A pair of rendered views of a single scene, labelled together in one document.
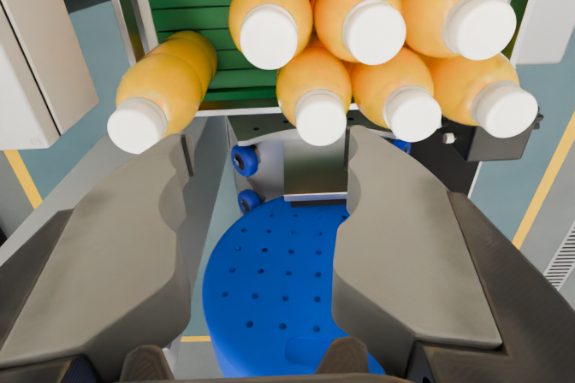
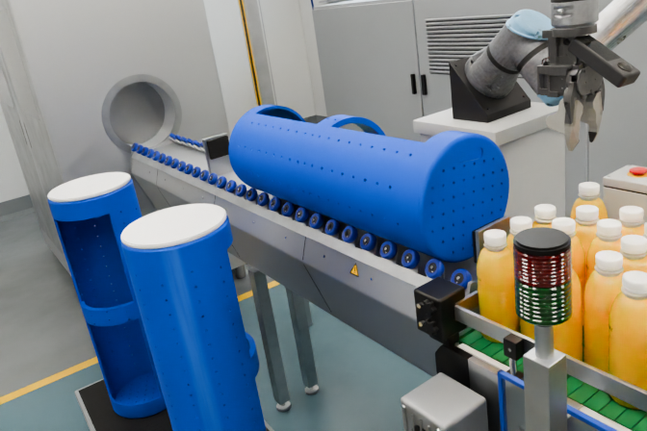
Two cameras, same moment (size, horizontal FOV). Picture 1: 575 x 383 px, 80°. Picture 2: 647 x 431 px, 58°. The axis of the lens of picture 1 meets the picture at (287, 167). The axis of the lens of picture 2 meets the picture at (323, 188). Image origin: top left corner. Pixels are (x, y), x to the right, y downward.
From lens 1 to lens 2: 1.09 m
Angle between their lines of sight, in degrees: 45
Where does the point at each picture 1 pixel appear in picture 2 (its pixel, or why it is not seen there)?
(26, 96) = (623, 181)
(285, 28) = (587, 211)
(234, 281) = (500, 177)
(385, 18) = (567, 223)
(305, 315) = (477, 168)
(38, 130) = (610, 178)
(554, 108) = not seen: outside the picture
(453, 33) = not seen: hidden behind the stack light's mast
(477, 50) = not seen: hidden behind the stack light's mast
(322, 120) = (546, 208)
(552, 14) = (443, 404)
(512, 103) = (501, 234)
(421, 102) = (527, 221)
